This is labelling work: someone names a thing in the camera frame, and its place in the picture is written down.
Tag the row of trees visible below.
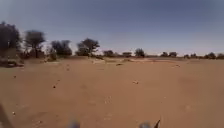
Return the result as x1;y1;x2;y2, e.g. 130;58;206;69
0;21;224;68

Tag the reddish sandy dirt ground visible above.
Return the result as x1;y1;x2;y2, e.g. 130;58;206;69
0;55;224;128

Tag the robot's own part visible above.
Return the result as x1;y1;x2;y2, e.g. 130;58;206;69
68;121;81;128
139;122;152;128

